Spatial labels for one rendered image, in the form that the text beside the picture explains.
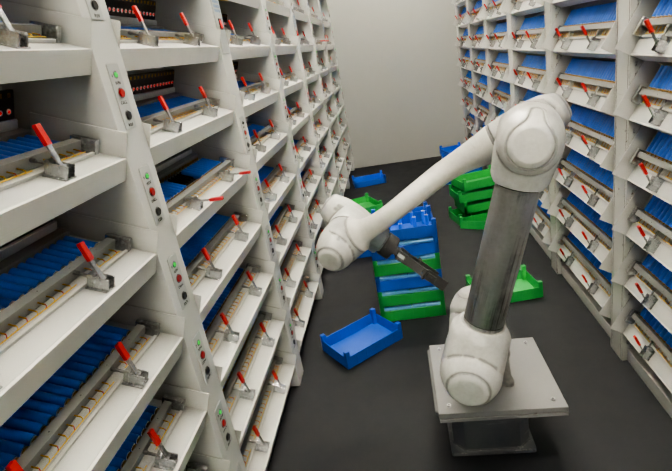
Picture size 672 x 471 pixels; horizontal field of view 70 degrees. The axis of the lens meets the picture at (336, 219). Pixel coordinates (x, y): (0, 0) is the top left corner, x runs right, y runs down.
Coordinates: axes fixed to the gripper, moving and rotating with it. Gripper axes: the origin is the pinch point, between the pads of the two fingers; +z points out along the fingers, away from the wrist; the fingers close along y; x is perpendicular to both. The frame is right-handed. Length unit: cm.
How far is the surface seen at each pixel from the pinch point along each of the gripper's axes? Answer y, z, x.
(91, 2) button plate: -55, -97, -10
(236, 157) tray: 19, -75, 6
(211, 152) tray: 19, -83, 9
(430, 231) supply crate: 64, 4, -11
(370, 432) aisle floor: 11, 15, 57
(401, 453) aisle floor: 1, 23, 52
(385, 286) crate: 72, 3, 21
